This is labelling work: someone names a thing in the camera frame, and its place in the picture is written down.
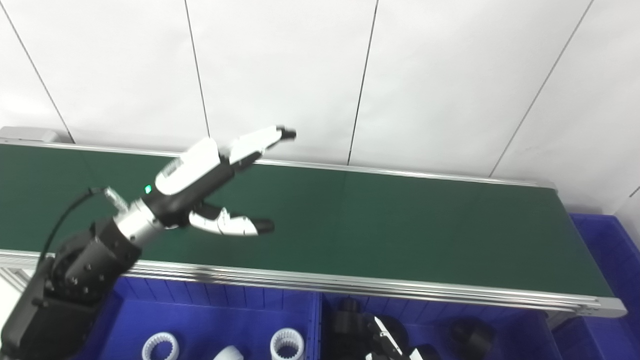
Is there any flat white toothed ring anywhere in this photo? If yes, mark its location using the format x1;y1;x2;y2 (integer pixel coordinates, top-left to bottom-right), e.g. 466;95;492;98
142;331;180;360

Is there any blue bin with black parts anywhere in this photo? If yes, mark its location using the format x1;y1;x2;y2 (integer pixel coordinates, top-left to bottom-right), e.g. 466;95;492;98
317;292;563;360

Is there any grey conveyor end housing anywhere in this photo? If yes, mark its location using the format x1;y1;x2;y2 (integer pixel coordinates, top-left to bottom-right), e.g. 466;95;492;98
0;126;57;145

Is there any large empty blue bin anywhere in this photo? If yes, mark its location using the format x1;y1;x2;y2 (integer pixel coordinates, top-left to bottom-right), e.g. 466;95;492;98
550;213;640;360

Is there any blue bin with white parts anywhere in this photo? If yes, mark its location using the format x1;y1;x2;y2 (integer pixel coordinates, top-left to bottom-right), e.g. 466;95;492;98
75;276;323;360

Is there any tall white toothed ring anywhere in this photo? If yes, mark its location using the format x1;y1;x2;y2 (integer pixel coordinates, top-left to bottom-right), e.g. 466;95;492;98
270;327;305;360

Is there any green conveyor belt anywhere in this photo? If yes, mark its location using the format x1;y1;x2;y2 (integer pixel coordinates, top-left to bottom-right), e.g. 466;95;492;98
0;144;615;299
0;139;628;319

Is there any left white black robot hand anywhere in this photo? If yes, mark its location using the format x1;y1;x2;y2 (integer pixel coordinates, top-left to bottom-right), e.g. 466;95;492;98
141;125;298;237

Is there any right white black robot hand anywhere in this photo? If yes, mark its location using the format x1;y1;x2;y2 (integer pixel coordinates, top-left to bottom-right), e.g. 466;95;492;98
365;315;426;360

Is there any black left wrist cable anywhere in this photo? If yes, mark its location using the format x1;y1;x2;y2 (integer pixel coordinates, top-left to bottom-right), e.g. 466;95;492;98
40;186;129;261

